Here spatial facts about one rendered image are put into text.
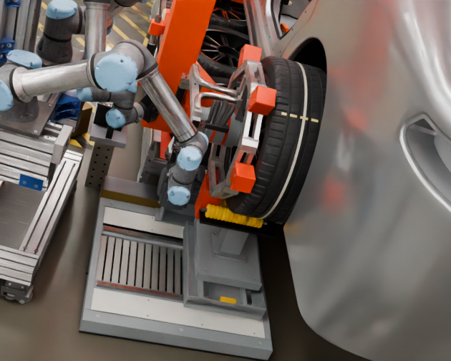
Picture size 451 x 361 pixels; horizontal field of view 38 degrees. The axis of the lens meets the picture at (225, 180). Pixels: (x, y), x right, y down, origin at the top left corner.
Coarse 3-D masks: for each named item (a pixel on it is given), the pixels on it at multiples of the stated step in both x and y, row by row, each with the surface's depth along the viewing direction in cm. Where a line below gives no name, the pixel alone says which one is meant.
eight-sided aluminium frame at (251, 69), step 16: (256, 64) 261; (240, 80) 281; (256, 128) 244; (240, 144) 242; (256, 144) 243; (208, 160) 292; (224, 160) 292; (240, 160) 246; (224, 176) 283; (224, 192) 257
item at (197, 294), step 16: (192, 224) 326; (192, 240) 317; (256, 240) 329; (192, 256) 308; (192, 272) 300; (192, 288) 292; (208, 288) 292; (224, 288) 298; (240, 288) 301; (192, 304) 289; (208, 304) 289; (224, 304) 290; (240, 304) 290; (256, 304) 297
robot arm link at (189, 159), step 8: (184, 152) 217; (192, 152) 219; (200, 152) 226; (184, 160) 217; (192, 160) 216; (200, 160) 225; (176, 168) 220; (184, 168) 218; (192, 168) 218; (176, 176) 221; (184, 176) 220; (192, 176) 221; (184, 184) 222
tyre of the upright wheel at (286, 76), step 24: (264, 72) 266; (288, 72) 252; (312, 72) 257; (288, 96) 244; (312, 96) 247; (288, 120) 241; (312, 120) 243; (264, 144) 243; (288, 144) 241; (312, 144) 243; (264, 168) 242; (288, 168) 243; (264, 192) 249; (288, 192) 250; (288, 216) 261
